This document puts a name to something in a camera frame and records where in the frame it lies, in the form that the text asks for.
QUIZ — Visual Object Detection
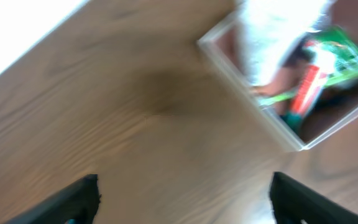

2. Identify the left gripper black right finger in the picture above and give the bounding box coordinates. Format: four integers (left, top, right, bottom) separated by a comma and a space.
269, 172, 358, 224

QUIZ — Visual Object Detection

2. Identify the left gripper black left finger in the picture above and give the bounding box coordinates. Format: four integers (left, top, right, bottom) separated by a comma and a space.
6, 174, 101, 224

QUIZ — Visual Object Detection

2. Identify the teal toothpaste tube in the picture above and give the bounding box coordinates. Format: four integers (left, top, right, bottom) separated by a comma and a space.
280, 46, 337, 131

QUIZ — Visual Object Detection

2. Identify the green Dettol soap box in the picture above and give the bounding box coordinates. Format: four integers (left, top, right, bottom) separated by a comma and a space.
303, 26, 358, 81

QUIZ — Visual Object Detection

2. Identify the green and white toothbrush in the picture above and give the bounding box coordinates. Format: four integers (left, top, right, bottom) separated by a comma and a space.
257, 66, 358, 106

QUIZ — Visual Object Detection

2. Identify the white tube with gold cap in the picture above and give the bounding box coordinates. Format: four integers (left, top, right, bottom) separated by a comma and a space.
236, 0, 334, 86

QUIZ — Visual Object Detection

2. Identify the white box with pink interior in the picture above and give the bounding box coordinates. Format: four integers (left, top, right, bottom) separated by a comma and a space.
198, 0, 358, 151

